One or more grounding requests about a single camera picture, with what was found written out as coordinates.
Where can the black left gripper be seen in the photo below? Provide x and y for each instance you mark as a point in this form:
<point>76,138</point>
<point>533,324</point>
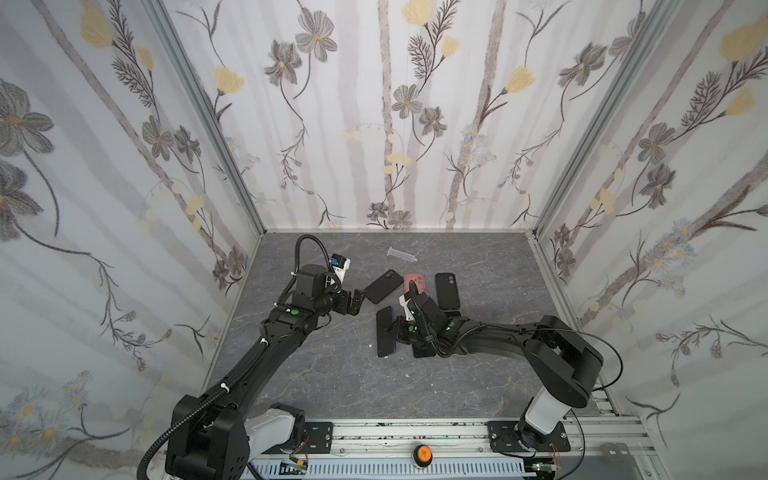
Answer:
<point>349,301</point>

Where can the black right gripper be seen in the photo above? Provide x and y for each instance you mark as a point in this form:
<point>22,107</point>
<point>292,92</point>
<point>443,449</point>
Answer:
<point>417,312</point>

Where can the black phone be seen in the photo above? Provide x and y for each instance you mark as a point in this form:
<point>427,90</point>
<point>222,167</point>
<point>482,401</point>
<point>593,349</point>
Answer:
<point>386,337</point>

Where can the pink phone case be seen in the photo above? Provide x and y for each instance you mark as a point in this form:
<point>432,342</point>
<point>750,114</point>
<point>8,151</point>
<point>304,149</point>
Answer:
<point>416,282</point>

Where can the phone with pink case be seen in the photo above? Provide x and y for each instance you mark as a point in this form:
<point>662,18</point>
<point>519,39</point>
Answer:
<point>424,350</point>

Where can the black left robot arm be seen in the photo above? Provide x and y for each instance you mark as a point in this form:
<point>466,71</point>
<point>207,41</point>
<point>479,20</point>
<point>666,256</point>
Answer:
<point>207,437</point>

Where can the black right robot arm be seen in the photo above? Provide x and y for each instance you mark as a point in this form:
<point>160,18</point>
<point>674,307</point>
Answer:
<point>566,365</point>

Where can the clear plastic tube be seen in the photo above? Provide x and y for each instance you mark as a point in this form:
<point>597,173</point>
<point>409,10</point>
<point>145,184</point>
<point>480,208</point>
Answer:
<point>393,252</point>

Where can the orange emergency stop button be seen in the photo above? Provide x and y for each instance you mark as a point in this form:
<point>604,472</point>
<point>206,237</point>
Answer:
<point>422,456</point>

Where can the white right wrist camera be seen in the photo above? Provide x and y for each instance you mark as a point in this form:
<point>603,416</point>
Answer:
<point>406,302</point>

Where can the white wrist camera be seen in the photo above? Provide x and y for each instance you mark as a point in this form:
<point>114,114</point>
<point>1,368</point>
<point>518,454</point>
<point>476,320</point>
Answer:
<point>340,265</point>
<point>406,302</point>

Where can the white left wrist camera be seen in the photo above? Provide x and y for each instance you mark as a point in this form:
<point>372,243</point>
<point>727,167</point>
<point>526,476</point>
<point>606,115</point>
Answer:
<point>340,265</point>

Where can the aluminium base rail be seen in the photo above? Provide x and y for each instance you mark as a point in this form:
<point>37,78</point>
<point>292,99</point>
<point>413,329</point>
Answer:
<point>580,447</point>

